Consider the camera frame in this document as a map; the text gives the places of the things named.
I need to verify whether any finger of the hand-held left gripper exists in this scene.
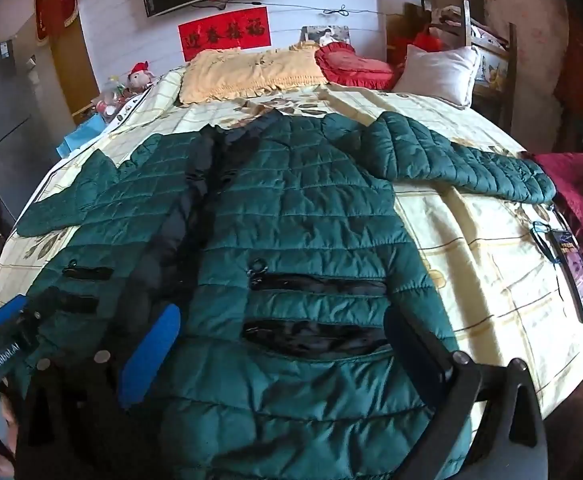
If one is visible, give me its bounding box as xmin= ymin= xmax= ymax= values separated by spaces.
xmin=0 ymin=294 xmax=29 ymax=342

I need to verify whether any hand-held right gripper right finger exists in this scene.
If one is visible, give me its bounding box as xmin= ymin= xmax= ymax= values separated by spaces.
xmin=384 ymin=307 xmax=545 ymax=480

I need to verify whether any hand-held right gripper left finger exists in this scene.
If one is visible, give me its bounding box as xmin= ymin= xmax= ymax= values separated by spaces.
xmin=14 ymin=304 xmax=182 ymax=480

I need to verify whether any green quilted puffer jacket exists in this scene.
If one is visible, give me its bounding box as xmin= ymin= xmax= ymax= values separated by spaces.
xmin=16 ymin=110 xmax=557 ymax=480

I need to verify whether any person's left hand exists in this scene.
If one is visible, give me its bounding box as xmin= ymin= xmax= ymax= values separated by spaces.
xmin=0 ymin=392 xmax=22 ymax=480

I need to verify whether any bed with floral sheet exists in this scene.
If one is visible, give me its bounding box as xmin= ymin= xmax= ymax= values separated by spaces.
xmin=0 ymin=67 xmax=583 ymax=426

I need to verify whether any blue box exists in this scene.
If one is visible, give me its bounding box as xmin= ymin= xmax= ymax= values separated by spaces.
xmin=56 ymin=115 xmax=117 ymax=161

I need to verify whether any grey refrigerator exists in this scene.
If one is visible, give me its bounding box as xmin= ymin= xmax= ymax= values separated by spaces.
xmin=0 ymin=37 xmax=54 ymax=221

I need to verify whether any maroon cloth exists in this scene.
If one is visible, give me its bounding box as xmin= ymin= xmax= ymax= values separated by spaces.
xmin=526 ymin=151 xmax=583 ymax=271

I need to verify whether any wooden door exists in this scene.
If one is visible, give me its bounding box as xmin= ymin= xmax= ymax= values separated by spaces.
xmin=54 ymin=25 xmax=98 ymax=116

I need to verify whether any pig plush toy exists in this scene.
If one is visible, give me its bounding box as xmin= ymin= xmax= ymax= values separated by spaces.
xmin=127 ymin=60 xmax=158 ymax=95

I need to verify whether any white pillow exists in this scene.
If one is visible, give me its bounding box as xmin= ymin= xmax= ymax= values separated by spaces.
xmin=391 ymin=44 xmax=481 ymax=108

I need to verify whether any red frilled pillow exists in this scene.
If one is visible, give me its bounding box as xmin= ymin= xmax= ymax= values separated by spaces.
xmin=314 ymin=42 xmax=402 ymax=92

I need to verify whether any yellow frilled pillow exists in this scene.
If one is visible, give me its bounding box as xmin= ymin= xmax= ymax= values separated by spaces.
xmin=178 ymin=45 xmax=329 ymax=106

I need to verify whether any wooden chair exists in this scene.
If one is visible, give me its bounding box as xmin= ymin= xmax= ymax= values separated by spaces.
xmin=464 ymin=0 xmax=519 ymax=131

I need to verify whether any bright red garment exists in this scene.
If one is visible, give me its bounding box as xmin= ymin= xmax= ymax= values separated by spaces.
xmin=389 ymin=22 xmax=445 ymax=53

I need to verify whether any red hanging curtain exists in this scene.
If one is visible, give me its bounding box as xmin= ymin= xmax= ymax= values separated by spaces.
xmin=554 ymin=25 xmax=583 ymax=126

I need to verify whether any framed photo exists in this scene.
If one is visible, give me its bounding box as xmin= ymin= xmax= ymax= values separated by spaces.
xmin=300 ymin=25 xmax=351 ymax=47

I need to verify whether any badge card with lanyard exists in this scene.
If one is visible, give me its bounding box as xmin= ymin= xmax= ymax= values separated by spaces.
xmin=531 ymin=220 xmax=583 ymax=325

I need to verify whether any red wall banner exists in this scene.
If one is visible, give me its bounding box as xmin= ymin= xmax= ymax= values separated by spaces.
xmin=178 ymin=7 xmax=271 ymax=63

